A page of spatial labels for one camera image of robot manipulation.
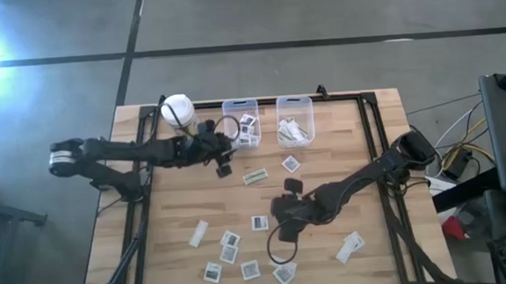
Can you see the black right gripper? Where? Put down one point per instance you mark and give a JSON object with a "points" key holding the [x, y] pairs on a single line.
{"points": [[301, 207]]}

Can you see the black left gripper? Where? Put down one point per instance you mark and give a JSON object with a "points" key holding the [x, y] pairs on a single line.
{"points": [[211, 149]]}

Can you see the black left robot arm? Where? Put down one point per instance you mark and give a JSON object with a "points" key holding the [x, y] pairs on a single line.
{"points": [[117, 150]]}

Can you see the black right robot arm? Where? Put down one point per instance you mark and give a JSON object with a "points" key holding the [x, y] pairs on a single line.
{"points": [[369, 170]]}

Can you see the clear plastic bin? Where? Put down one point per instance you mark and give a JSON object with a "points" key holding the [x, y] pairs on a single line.
{"points": [[253, 109], [306, 112]]}

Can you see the yellow disinfecting wipes canister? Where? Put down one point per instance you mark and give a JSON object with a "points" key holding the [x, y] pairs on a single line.
{"points": [[177, 109]]}

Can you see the white paper sheet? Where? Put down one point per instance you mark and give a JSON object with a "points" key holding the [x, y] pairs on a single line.
{"points": [[440, 185]]}

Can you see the black power brick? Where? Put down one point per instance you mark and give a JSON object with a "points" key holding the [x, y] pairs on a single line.
{"points": [[457, 165]]}

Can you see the red object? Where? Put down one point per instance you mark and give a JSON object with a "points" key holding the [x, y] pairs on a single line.
{"points": [[454, 228]]}

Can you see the black cart leg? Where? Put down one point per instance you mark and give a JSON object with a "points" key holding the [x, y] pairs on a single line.
{"points": [[463, 191]]}

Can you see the black floor stand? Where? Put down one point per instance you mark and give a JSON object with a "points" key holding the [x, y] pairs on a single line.
{"points": [[20, 215]]}

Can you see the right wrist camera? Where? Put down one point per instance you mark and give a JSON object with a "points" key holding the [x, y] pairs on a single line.
{"points": [[290, 232]]}

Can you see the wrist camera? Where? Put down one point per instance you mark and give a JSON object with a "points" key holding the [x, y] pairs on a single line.
{"points": [[206, 126], [290, 232]]}

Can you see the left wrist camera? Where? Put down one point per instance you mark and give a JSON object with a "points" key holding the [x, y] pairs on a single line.
{"points": [[206, 126]]}

